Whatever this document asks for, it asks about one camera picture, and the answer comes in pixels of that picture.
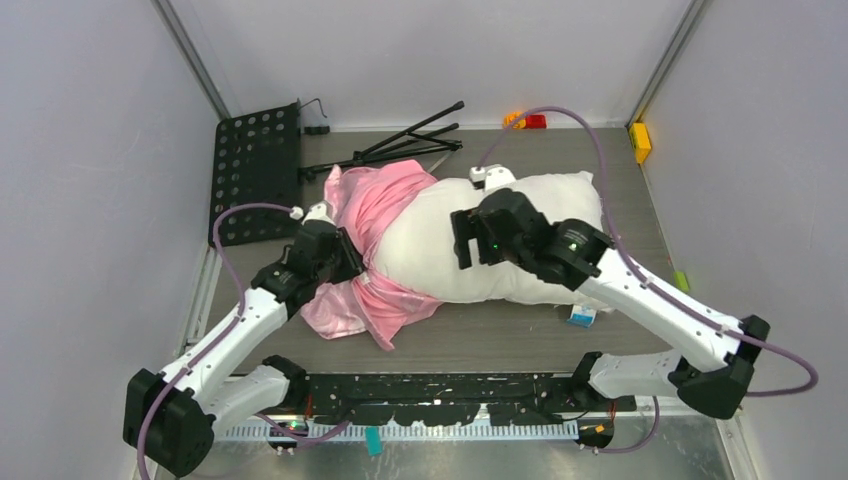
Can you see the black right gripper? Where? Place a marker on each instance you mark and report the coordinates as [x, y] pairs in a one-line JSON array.
[[467, 224]]

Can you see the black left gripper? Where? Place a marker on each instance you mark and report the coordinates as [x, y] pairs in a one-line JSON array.
[[353, 260]]

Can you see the white pillow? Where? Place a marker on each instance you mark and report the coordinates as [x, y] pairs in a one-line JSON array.
[[416, 250]]

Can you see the pink pillowcase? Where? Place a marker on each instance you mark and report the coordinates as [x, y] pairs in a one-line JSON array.
[[365, 201]]

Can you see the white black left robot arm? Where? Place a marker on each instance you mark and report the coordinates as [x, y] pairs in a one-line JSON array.
[[173, 416]]

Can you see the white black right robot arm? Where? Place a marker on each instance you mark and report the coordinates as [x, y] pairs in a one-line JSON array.
[[707, 367]]

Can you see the blue white pillow tag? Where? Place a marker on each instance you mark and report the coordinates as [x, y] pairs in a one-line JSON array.
[[582, 316]]

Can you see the black folded tripod stand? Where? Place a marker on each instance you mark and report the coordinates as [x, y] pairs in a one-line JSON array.
[[405, 144]]

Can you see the orange toy block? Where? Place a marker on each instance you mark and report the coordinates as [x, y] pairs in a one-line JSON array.
[[514, 120]]

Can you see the red toy block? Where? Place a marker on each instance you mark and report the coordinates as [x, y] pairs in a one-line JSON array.
[[535, 121]]

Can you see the black perforated music stand tray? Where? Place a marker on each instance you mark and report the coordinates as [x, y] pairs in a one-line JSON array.
[[256, 160]]

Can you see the teal tape piece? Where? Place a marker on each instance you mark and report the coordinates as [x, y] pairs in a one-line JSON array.
[[373, 441]]

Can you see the yellow toy block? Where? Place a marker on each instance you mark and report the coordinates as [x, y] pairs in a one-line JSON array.
[[640, 141]]

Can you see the green toy block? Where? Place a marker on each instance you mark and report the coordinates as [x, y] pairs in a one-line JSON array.
[[681, 281]]

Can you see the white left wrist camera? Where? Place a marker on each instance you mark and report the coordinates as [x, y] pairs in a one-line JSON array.
[[320, 211]]

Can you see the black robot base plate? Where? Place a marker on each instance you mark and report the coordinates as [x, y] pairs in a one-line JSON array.
[[509, 399]]

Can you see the aluminium slotted rail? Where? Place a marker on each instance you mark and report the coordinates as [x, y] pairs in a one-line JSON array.
[[478, 430]]

